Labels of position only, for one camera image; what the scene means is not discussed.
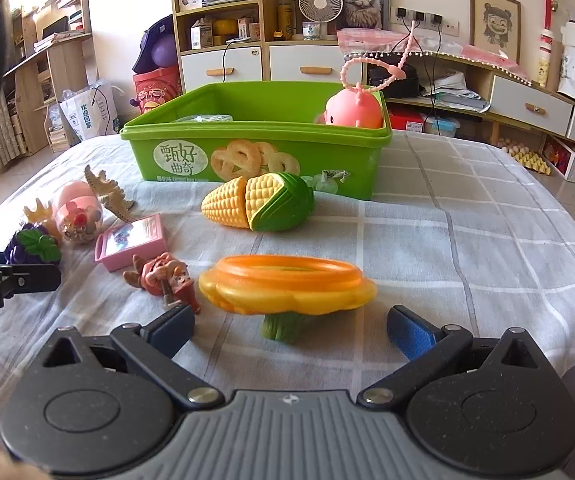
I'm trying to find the purple toy grapes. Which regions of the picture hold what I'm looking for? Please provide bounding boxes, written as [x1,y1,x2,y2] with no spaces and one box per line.
[3,223,62,266]

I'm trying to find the tan rubber hand toy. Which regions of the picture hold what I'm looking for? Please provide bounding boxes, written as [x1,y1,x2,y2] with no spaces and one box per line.
[23,198,63,245]

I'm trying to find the red dwarf figurine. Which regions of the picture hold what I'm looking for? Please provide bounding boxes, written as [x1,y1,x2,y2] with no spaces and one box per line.
[123,252,201,314]

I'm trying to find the pink capsule ball toy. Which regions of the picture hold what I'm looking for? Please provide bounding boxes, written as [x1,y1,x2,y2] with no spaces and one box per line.
[54,181,103,245]

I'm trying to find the pink square toy case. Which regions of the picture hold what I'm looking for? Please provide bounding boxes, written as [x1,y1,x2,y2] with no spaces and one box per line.
[94,214,167,272]

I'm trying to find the orange yellow flower toy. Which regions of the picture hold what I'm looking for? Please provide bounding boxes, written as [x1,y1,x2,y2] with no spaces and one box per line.
[199,255,377,344]

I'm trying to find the grey checked table cloth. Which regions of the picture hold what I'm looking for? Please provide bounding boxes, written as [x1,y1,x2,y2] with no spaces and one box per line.
[0,134,575,392]

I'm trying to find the white paper shopping bag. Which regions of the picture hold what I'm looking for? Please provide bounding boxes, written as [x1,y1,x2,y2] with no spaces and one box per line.
[60,79,120,141]

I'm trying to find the yellow toy corn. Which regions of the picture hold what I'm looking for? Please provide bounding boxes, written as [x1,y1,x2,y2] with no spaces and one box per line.
[201,172,315,232]

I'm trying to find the egg tray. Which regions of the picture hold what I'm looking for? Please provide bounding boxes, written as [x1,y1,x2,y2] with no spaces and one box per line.
[496,138,552,176]

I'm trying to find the wooden desk shelf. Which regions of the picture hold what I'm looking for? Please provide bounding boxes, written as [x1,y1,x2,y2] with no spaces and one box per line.
[2,0,94,156]

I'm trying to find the clear storage bin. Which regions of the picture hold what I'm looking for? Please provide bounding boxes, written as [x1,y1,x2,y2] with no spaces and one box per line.
[423,116,461,138]

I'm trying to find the green plastic cookie box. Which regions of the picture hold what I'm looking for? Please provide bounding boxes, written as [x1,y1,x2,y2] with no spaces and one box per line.
[120,81,391,200]

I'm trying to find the red printed bucket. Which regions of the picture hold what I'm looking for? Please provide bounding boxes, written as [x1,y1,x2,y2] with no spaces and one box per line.
[130,66,181,114]

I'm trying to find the white red cardboard box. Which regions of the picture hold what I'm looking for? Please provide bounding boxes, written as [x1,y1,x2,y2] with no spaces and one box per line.
[541,136,575,183]

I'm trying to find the black bag on shelf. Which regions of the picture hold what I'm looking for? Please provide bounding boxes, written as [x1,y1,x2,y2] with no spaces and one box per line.
[367,64,421,99]

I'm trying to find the pink checked cloth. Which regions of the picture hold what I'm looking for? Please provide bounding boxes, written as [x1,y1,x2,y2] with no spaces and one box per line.
[337,28,533,86]

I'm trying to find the wooden cabinet with drawers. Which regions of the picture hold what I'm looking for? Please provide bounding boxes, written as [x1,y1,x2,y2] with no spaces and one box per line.
[172,0,575,142]

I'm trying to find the framed cartoon girl picture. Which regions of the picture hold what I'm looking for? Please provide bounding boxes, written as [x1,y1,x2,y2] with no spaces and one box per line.
[470,0,522,62]

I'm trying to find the framed cat picture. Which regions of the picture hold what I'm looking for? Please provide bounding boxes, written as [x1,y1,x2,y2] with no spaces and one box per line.
[336,0,391,30]

